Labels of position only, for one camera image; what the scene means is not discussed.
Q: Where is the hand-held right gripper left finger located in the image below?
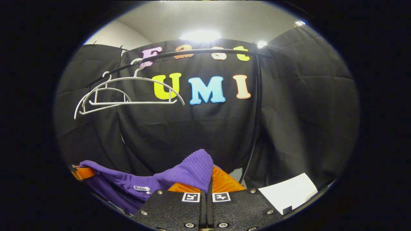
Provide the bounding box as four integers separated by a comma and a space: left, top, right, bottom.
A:
132, 182, 206, 231

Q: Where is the white cabinet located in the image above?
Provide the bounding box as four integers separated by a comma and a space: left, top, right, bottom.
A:
258, 173, 318, 215

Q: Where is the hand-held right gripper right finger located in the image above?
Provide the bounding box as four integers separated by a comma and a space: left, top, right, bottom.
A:
207, 165, 284, 231

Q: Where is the white plastic hanger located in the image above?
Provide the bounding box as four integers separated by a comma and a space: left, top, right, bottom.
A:
74, 71, 132, 120
82, 58, 186, 107

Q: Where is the purple knit jacket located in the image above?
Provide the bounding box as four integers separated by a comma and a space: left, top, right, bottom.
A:
79, 149, 222, 215

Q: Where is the black metal clothes rack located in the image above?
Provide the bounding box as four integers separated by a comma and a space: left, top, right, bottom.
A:
87, 48, 273, 185

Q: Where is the black backdrop cloth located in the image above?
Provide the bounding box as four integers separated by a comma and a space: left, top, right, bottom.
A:
55, 26, 360, 193

